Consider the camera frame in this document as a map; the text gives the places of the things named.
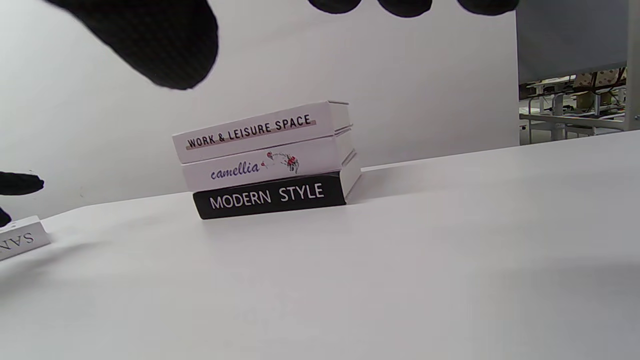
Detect white book purple floral cover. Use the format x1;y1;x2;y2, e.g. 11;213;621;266
181;134;357;193

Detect white backdrop board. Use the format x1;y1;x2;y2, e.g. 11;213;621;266
0;0;521;221

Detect person's left hand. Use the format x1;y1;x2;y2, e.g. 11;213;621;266
0;171;45;228

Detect white book small text cover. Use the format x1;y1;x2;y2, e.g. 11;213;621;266
171;100;353;165

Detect white book large black letters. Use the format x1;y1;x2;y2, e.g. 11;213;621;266
0;215;52;262

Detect grey partition panel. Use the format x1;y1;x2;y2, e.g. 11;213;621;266
516;0;630;85

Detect person's right hand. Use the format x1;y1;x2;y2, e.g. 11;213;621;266
45;0;521;91

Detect background desks and shelves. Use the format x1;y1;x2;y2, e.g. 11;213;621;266
519;67;628;146

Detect white book with black spine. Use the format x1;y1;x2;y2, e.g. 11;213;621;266
192;152;363;221

